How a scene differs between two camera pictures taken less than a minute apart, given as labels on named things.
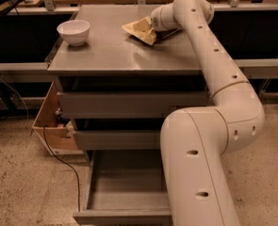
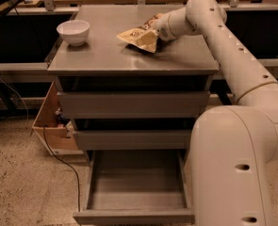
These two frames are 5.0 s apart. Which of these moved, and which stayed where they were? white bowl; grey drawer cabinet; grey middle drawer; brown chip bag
Moved: brown chip bag
Stayed: grey drawer cabinet; grey middle drawer; white bowl
